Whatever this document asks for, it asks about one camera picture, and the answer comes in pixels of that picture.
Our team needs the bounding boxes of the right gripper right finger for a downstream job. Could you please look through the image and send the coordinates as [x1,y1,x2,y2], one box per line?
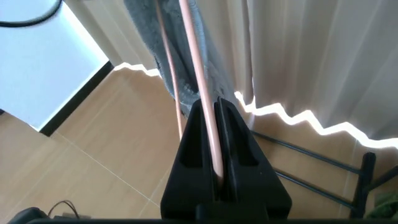
[217,96,294,219]

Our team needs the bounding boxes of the black clothes rack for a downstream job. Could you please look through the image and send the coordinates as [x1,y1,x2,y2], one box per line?
[250,129,398,219]

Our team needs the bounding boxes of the pale grey shorts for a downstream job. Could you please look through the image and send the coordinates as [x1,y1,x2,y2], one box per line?
[123,0,241,118]

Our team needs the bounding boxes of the beige curtain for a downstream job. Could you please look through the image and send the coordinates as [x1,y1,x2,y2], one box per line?
[63,0,398,141]

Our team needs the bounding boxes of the black cable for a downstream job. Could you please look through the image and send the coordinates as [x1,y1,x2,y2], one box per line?
[0,0,63,29]

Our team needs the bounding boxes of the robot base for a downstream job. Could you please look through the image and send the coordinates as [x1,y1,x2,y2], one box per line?
[7,200,93,221]

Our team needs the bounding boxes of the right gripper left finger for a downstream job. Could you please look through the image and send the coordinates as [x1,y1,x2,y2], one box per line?
[160,98,219,219]

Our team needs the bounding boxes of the pink clothes hanger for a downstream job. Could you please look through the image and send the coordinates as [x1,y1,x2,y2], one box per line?
[154,0,225,186]

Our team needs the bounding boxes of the green garment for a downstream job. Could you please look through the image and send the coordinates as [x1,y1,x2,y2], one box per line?
[365,192,398,219]

